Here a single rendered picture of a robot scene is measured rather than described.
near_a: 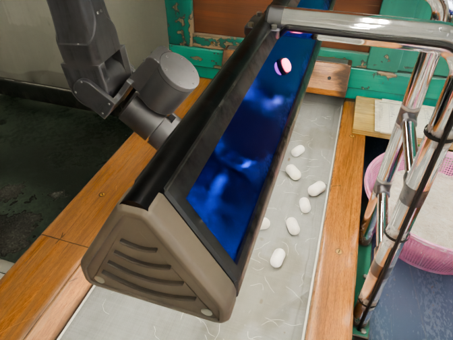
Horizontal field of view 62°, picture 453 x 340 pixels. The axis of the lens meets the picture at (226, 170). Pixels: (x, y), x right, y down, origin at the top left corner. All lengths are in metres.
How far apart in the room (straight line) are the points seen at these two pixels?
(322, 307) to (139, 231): 0.40
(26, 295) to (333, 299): 0.41
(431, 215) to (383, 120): 0.24
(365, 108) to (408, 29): 0.60
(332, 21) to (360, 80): 0.64
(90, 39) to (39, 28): 1.96
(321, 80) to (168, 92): 0.50
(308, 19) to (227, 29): 0.66
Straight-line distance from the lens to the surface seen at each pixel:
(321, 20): 0.32
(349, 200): 0.68
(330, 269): 0.57
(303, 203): 0.66
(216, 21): 0.98
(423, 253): 0.69
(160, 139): 0.53
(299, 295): 0.57
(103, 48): 0.51
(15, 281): 0.61
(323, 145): 0.83
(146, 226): 0.16
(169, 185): 0.16
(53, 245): 0.63
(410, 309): 0.69
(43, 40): 2.48
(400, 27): 0.32
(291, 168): 0.73
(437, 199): 0.80
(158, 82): 0.48
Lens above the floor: 1.21
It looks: 40 degrees down
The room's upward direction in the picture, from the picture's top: straight up
